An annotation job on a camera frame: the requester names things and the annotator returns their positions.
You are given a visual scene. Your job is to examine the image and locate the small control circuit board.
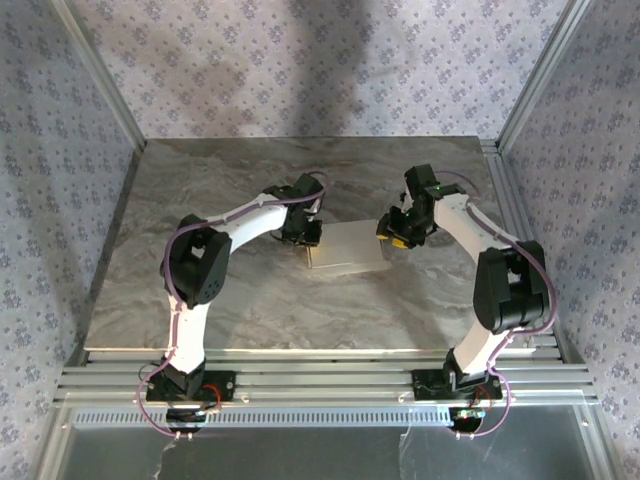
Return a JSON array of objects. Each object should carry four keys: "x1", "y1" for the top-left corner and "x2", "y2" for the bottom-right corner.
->
[
  {"x1": 448, "y1": 407, "x2": 487, "y2": 432},
  {"x1": 165, "y1": 407, "x2": 221, "y2": 434}
]

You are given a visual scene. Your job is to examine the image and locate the grey metal sheet panel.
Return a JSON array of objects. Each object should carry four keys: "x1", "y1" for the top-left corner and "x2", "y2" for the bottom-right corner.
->
[{"x1": 59, "y1": 423, "x2": 596, "y2": 480}]

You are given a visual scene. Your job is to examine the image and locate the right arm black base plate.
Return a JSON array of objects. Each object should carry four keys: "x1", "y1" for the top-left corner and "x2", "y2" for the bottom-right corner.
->
[{"x1": 411, "y1": 368, "x2": 503, "y2": 401}]

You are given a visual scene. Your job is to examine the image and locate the aluminium corner post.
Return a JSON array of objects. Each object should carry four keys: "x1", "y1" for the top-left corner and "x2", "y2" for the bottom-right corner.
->
[
  {"x1": 49, "y1": 0, "x2": 149, "y2": 154},
  {"x1": 496, "y1": 0, "x2": 595, "y2": 154}
]

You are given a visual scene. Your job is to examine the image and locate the grey slotted cable duct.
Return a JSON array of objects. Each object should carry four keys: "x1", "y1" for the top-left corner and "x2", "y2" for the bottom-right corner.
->
[{"x1": 73, "y1": 405, "x2": 451, "y2": 427}]

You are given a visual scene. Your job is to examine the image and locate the aluminium extrusion base frame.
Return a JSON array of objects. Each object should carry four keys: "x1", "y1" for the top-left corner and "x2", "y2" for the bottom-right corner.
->
[{"x1": 53, "y1": 348, "x2": 600, "y2": 409}]

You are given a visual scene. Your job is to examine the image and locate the white paper box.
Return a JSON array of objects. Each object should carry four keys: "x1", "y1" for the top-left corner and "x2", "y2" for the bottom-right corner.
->
[{"x1": 305, "y1": 219, "x2": 392, "y2": 274}]

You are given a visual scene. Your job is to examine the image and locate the aluminium side rail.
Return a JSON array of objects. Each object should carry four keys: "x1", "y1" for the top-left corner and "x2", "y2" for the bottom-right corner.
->
[{"x1": 480, "y1": 139, "x2": 586, "y2": 364}]

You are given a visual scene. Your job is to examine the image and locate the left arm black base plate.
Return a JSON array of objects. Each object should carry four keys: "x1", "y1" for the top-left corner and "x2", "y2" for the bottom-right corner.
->
[{"x1": 145, "y1": 370, "x2": 236, "y2": 402}]

